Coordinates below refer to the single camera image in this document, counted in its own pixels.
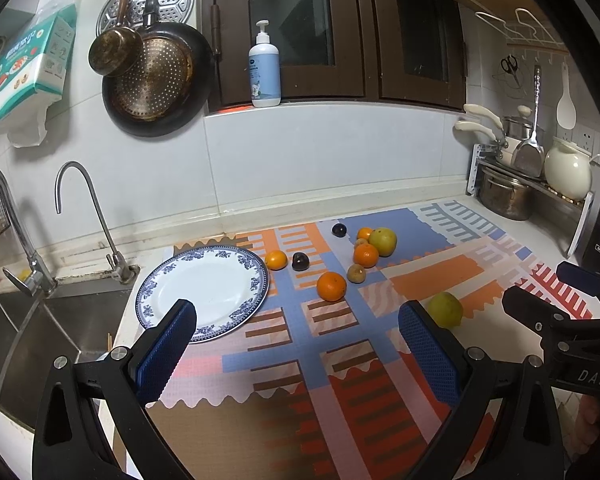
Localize green-yellow apple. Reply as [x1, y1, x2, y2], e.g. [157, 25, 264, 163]
[427, 292, 464, 330]

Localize small brown-green fruit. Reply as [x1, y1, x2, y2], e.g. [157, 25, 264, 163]
[347, 263, 366, 284]

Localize yellow-green pomelo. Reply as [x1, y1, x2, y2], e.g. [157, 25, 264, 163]
[368, 228, 398, 257]

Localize large front orange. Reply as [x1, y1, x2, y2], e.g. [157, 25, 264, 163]
[316, 271, 347, 302]

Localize small back orange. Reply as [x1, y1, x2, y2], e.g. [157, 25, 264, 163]
[356, 228, 373, 240]

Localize dark plum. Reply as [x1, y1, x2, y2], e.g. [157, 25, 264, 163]
[332, 223, 347, 237]
[291, 252, 311, 272]

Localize right human hand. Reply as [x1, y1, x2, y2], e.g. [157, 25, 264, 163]
[566, 396, 600, 462]

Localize blue white porcelain plate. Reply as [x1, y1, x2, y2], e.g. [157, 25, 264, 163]
[135, 245, 271, 344]

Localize steel cooking pot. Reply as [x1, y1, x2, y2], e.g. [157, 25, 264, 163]
[478, 167, 534, 221]

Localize colourful patterned table mat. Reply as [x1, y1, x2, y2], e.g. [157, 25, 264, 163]
[149, 198, 600, 479]

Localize cream ceramic teapot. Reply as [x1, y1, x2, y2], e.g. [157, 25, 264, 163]
[544, 136, 598, 200]

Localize stainless steel sink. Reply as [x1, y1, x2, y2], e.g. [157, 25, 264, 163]
[0, 278, 132, 430]

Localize metal spatula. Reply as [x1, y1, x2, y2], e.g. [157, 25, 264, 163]
[512, 64, 545, 178]

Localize chrome main sink faucet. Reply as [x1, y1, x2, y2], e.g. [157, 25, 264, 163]
[0, 169, 57, 297]

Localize metal shelf rack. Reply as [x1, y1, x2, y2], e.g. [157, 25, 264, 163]
[466, 144, 594, 259]

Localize white rice paddle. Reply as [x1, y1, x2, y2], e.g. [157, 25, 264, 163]
[556, 61, 577, 130]

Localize black scissors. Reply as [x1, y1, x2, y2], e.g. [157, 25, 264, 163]
[500, 54, 520, 89]

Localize black perforated frying pan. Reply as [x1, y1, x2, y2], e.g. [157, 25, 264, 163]
[102, 0, 214, 138]

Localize teal white bag box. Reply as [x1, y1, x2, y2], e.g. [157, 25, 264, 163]
[0, 3, 76, 148]

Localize white blue soap bottle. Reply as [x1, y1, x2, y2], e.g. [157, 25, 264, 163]
[248, 20, 282, 107]

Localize round metal steamer rack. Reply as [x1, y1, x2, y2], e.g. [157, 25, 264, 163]
[96, 0, 195, 35]

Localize cream pan handle lower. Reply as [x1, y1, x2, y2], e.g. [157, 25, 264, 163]
[454, 120, 501, 144]

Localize cream pan handle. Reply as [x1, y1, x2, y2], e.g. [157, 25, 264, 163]
[463, 103, 504, 131]
[454, 120, 501, 144]

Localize cream pan handle upper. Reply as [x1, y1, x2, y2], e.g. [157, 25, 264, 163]
[463, 103, 504, 131]

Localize white wire hanger rack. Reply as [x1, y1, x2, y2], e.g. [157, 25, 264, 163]
[456, 0, 569, 55]

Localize dark wooden window frame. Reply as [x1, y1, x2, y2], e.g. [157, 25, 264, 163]
[200, 0, 466, 110]

